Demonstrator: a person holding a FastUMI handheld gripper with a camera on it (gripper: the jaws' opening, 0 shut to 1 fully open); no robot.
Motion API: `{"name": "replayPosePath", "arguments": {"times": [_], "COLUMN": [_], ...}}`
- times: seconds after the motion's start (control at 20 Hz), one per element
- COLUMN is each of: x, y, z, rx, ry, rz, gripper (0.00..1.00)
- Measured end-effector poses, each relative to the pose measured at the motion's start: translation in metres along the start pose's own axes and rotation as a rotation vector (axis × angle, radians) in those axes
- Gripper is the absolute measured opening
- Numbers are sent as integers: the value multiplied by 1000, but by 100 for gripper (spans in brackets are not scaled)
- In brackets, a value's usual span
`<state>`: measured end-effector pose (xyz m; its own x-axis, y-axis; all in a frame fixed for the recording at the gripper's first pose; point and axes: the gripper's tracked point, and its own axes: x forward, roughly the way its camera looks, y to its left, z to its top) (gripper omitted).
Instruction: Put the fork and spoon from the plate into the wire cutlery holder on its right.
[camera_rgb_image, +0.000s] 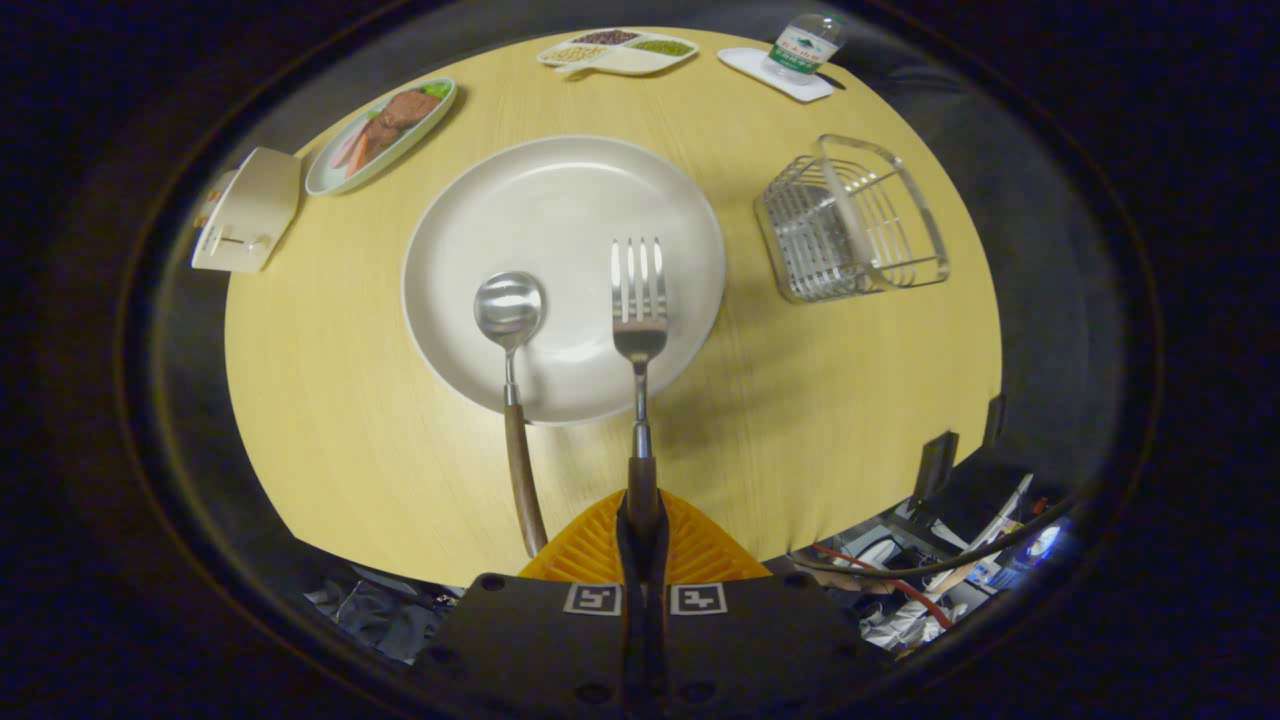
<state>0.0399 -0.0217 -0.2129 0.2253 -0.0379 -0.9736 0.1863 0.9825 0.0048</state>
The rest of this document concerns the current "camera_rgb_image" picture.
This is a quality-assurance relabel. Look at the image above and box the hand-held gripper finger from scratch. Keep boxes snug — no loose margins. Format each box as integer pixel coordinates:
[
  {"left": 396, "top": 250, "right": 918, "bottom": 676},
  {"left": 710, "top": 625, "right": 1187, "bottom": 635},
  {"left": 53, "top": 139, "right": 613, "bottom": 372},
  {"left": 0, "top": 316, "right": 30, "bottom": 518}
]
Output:
[
  {"left": 645, "top": 490, "right": 881, "bottom": 707},
  {"left": 414, "top": 490, "right": 646, "bottom": 707}
]

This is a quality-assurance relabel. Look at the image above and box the wooden-handled metal fork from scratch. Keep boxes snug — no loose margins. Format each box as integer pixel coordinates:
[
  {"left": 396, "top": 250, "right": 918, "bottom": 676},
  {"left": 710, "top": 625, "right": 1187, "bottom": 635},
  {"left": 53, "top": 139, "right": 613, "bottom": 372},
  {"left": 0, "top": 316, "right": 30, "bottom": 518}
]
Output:
[{"left": 610, "top": 237, "right": 669, "bottom": 536}]

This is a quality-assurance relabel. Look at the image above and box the dark crumpled cloth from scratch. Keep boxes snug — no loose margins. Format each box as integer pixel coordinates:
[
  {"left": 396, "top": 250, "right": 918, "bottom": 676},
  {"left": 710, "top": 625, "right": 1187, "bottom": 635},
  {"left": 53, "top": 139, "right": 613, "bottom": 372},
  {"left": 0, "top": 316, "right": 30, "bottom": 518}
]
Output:
[{"left": 303, "top": 570, "right": 463, "bottom": 666}]

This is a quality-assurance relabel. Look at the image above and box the clutter of papers and boxes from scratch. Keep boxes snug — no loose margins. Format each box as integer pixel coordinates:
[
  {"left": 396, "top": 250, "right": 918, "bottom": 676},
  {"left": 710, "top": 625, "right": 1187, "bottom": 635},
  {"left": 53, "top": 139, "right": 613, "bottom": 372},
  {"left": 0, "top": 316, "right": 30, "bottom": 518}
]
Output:
[{"left": 800, "top": 470, "right": 1076, "bottom": 656}]

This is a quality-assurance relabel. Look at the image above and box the black table clamp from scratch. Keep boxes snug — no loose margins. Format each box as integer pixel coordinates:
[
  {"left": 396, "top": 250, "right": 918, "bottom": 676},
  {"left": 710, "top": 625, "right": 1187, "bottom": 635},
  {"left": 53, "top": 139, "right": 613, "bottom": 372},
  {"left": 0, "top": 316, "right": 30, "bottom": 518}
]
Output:
[{"left": 910, "top": 431, "right": 961, "bottom": 511}]

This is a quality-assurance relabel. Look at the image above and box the large white round plate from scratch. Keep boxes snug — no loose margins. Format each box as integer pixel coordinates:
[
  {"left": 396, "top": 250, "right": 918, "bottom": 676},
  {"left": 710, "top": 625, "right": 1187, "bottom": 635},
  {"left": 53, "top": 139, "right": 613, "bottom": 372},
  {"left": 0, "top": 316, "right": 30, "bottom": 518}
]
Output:
[{"left": 401, "top": 135, "right": 727, "bottom": 427}]

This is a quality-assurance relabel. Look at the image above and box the clear acrylic cutlery rack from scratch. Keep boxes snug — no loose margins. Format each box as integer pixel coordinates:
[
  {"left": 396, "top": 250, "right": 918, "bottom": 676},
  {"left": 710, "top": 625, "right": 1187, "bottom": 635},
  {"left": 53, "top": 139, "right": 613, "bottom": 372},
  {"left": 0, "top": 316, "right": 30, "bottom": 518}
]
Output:
[{"left": 753, "top": 134, "right": 951, "bottom": 304}]

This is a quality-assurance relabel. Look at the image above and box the oval plate with food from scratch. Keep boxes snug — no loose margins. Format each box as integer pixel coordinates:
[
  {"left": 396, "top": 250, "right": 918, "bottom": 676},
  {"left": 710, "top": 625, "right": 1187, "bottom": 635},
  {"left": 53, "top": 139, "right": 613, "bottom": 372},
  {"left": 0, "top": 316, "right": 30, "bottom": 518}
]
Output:
[{"left": 304, "top": 77, "right": 459, "bottom": 197}]

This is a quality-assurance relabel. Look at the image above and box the white square coaster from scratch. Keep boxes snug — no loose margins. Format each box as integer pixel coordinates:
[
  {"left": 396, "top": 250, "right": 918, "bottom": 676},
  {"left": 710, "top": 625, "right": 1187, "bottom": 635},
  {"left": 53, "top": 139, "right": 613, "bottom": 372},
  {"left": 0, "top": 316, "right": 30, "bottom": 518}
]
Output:
[{"left": 717, "top": 47, "right": 835, "bottom": 104}]

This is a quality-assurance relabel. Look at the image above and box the divided white snack tray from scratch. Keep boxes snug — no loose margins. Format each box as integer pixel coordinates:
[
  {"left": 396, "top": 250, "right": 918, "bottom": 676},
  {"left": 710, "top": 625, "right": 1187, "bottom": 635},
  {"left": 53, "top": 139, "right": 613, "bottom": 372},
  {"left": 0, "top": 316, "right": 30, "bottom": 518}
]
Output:
[{"left": 536, "top": 28, "right": 700, "bottom": 79}]

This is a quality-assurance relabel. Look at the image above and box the beige tissue box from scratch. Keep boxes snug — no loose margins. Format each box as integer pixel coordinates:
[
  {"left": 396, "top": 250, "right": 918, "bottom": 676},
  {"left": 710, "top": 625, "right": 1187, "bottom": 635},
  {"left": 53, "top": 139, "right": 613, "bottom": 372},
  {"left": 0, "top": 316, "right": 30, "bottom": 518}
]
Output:
[{"left": 190, "top": 147, "right": 302, "bottom": 274}]

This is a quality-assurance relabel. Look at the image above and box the plastic water bottle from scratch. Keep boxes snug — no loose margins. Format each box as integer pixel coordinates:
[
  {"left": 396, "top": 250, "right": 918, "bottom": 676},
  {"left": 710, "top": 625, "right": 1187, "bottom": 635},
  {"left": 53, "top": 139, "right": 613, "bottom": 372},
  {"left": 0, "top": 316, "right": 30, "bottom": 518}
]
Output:
[{"left": 763, "top": 12, "right": 849, "bottom": 87}]

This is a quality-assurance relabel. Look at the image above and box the red cable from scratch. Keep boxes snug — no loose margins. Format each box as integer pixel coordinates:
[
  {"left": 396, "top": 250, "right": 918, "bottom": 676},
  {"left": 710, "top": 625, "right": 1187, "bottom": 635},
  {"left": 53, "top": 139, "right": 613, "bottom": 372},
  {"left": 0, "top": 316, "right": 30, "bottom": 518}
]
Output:
[{"left": 812, "top": 543, "right": 956, "bottom": 631}]

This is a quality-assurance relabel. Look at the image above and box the black cable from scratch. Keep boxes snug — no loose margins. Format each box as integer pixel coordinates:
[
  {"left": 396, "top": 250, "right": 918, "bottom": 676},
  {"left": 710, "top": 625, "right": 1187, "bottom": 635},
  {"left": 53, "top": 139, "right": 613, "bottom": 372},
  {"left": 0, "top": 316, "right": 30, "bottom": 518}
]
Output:
[{"left": 787, "top": 495, "right": 1079, "bottom": 581}]

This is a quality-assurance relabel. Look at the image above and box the wooden-handled metal spoon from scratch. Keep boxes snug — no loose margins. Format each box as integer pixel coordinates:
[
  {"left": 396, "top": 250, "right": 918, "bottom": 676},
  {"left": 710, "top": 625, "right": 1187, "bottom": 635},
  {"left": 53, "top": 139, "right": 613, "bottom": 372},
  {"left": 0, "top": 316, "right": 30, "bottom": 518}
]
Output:
[{"left": 473, "top": 271, "right": 549, "bottom": 558}]

